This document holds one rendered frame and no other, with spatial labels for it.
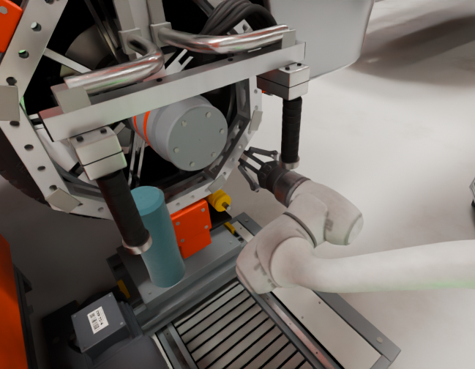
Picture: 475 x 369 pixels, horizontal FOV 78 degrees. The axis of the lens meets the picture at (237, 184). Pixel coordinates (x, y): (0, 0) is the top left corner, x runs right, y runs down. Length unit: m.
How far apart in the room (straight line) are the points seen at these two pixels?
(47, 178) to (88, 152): 0.27
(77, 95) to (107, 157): 0.08
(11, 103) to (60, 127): 0.19
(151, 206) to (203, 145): 0.16
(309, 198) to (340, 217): 0.08
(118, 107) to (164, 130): 0.13
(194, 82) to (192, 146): 0.13
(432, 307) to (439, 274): 0.95
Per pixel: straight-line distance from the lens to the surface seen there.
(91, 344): 0.84
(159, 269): 0.71
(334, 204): 0.64
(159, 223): 0.61
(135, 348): 0.81
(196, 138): 0.53
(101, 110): 0.41
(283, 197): 0.71
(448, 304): 1.46
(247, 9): 0.56
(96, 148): 0.39
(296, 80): 0.54
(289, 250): 0.57
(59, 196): 0.66
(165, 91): 0.43
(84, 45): 0.79
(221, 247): 1.15
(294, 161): 0.62
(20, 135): 0.61
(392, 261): 0.48
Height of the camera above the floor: 1.11
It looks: 39 degrees down
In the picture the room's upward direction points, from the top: 5 degrees counter-clockwise
